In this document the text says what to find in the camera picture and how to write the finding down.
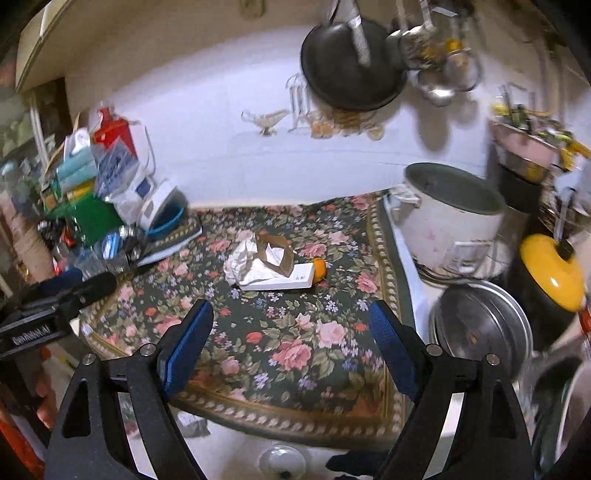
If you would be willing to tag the yellow lid black pot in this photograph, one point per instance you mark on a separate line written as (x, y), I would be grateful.
(547, 281)

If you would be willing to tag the blue plastic bowl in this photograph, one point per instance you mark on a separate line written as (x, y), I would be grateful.
(167, 221)

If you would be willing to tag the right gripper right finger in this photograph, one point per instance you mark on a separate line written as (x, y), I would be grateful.
(491, 439)

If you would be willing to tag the dark cloth on floor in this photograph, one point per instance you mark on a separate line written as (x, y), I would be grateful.
(356, 464)

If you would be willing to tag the stainless steel basin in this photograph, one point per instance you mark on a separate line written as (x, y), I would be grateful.
(473, 319)

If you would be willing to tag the white paper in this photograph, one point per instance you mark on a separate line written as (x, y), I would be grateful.
(238, 265)

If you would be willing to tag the glass bowl on floor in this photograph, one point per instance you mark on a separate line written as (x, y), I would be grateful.
(282, 462)

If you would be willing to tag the black hanging frying pan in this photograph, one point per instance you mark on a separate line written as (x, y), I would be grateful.
(331, 67)

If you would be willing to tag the floral green tablecloth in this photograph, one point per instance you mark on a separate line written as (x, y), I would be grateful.
(296, 366)

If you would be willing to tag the teal tissue packs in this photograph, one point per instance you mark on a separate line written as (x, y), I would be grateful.
(76, 169)

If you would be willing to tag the white flat box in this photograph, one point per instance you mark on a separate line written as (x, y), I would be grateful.
(301, 277)

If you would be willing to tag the hanging steel ladle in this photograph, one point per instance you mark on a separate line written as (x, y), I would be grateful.
(432, 78)

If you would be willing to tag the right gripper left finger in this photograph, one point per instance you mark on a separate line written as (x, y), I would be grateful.
(89, 439)

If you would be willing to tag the pink utensil holder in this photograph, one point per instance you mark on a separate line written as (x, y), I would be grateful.
(523, 144)

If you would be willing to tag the white rice cooker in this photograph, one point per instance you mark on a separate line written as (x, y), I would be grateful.
(449, 218)

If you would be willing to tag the white appliance box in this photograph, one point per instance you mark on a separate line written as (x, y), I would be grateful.
(155, 203)

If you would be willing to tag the orange peel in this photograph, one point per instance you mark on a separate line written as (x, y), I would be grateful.
(320, 270)

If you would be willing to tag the hanging mesh strainer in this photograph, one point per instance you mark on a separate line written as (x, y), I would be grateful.
(463, 70)

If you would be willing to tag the clear plastic bag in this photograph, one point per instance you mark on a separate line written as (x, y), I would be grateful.
(117, 169)

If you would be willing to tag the clear plastic water bottle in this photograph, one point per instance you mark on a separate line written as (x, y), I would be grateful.
(89, 263)

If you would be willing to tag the torn brown cardboard piece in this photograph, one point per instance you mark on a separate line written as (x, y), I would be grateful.
(275, 253)

